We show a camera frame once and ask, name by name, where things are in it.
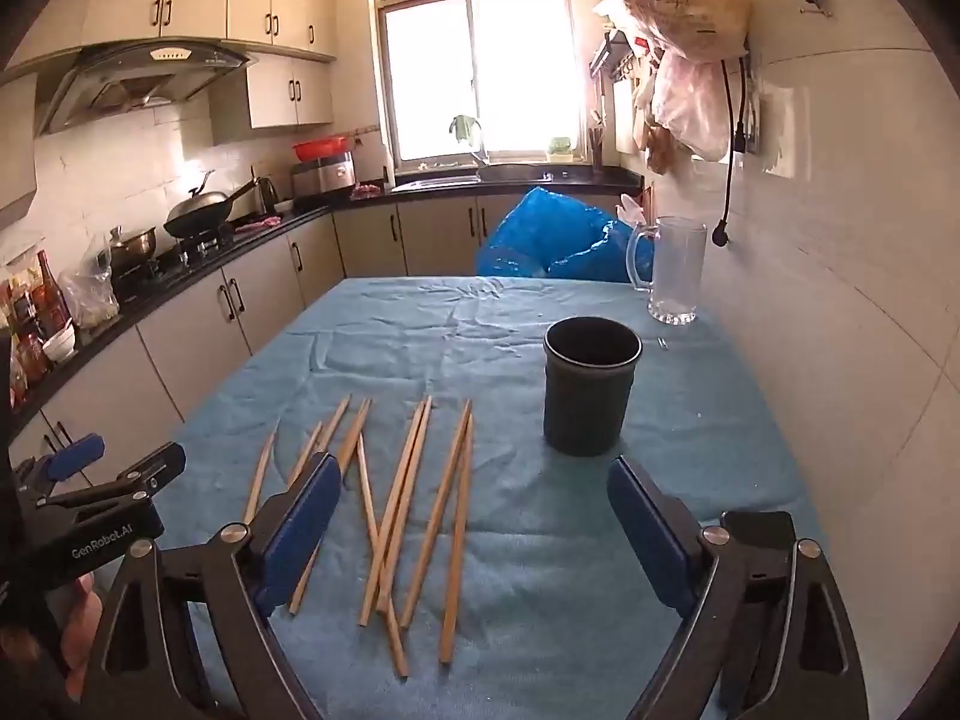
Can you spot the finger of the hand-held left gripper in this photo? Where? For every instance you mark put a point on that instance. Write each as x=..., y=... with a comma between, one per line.
x=154, y=469
x=71, y=457

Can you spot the pink hanging plastic bag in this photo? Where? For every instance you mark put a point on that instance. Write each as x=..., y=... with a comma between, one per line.
x=686, y=109

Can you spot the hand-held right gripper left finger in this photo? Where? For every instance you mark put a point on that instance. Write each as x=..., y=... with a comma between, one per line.
x=300, y=532

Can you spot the pink cloth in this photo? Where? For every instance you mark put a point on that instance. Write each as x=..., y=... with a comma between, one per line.
x=259, y=222

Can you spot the narrow cream wall cabinet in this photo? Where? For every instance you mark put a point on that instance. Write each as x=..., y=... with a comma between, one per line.
x=15, y=150

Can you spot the white bowl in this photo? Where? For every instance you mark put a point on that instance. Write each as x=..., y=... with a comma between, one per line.
x=58, y=345

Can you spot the small cream wall cabinet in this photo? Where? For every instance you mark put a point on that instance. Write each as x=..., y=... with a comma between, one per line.
x=277, y=94

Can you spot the gas stove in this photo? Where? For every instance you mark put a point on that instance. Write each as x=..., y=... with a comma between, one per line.
x=180, y=251

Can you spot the black utensil cup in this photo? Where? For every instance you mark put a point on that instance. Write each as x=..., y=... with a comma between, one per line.
x=585, y=405

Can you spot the red plastic basin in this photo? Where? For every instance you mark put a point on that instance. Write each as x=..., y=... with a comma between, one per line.
x=321, y=148

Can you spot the wall utensil rack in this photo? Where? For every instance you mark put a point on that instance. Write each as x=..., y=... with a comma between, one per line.
x=615, y=52

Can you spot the person's left hand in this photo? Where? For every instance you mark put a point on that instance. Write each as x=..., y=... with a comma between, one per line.
x=81, y=622

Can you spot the green sponge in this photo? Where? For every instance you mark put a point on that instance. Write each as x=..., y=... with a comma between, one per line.
x=559, y=148

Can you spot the clear glass mug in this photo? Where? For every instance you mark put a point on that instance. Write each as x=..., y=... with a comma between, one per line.
x=675, y=270

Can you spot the pile of wooden chopsticks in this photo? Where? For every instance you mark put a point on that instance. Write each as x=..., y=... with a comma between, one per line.
x=397, y=510

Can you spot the steel pot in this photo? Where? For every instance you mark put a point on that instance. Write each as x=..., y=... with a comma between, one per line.
x=133, y=244

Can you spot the clear plastic bag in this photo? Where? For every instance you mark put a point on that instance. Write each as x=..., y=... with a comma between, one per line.
x=94, y=296

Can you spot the glass range hood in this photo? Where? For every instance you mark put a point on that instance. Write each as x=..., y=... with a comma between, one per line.
x=127, y=79

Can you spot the light blue tablecloth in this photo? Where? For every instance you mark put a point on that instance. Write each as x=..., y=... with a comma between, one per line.
x=487, y=330

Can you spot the beige hanging plastic bag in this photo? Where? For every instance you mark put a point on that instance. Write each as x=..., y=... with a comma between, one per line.
x=682, y=4

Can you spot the cream base cabinets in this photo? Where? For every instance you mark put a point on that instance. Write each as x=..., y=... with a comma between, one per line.
x=187, y=330
x=435, y=232

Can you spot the white wall socket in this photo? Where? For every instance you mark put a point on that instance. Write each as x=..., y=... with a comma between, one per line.
x=772, y=131

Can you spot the steel sink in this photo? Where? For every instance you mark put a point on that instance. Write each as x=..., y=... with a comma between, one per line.
x=435, y=181

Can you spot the black kitchen countertop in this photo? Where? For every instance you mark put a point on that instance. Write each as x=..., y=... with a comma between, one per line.
x=315, y=208

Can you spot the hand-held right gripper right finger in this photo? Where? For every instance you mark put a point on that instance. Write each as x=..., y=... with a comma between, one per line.
x=649, y=536

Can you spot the steel kettle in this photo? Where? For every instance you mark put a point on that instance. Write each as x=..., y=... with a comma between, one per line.
x=265, y=195

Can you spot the kitchen window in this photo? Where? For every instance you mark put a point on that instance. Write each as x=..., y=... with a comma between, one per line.
x=480, y=67

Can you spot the green cloth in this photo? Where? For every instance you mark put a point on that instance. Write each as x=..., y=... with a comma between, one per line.
x=463, y=129

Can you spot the black wok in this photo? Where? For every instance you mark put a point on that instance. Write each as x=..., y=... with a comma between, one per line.
x=199, y=214

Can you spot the blue plastic bag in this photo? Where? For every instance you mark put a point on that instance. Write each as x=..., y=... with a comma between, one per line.
x=540, y=240

